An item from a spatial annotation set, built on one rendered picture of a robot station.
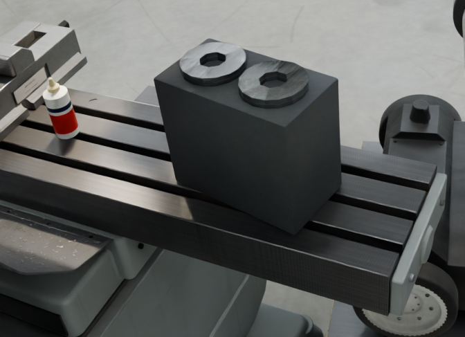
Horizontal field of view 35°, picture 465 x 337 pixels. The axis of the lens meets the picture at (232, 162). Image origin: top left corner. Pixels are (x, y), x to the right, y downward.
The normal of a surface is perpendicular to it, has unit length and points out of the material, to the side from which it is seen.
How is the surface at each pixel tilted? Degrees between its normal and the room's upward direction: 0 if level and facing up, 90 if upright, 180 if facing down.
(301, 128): 90
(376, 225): 0
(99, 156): 0
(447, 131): 45
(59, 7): 0
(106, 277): 90
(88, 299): 90
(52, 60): 90
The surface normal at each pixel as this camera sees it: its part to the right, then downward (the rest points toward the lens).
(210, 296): 0.89, 0.21
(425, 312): -0.24, 0.65
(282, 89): -0.11, -0.76
